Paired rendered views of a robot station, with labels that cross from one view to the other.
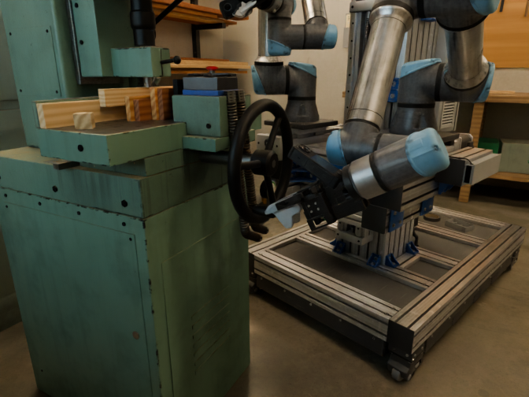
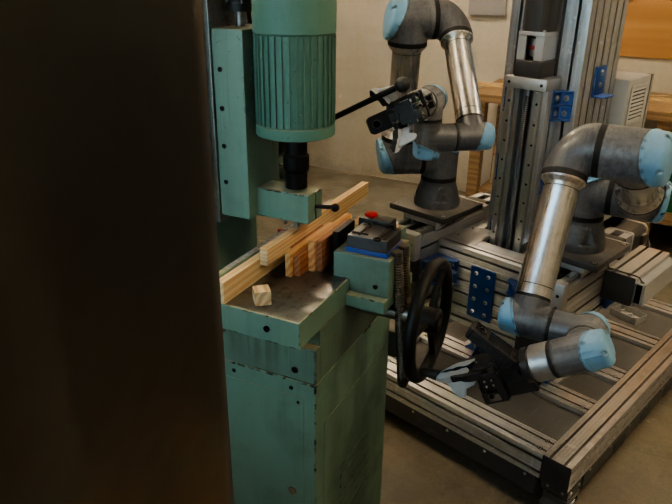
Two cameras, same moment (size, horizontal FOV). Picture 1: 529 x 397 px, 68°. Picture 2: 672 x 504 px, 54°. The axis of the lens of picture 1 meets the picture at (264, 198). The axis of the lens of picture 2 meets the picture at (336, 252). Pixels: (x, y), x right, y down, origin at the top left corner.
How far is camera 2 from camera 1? 0.73 m
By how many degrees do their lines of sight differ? 6
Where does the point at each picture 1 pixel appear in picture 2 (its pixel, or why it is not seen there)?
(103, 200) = (268, 363)
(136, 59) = (289, 204)
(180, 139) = (344, 298)
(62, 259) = not seen: hidden behind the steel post
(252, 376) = not seen: outside the picture
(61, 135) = (243, 313)
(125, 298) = (283, 455)
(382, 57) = (555, 229)
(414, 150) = (586, 352)
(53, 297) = not seen: hidden behind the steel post
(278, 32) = (427, 137)
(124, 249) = (289, 410)
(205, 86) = (372, 247)
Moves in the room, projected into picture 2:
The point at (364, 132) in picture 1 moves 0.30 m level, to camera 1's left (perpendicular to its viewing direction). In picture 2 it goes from (537, 308) to (393, 309)
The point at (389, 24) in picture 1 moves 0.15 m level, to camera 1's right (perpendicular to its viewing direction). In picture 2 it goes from (562, 193) to (632, 193)
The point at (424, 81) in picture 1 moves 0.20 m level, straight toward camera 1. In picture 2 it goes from (593, 196) to (594, 221)
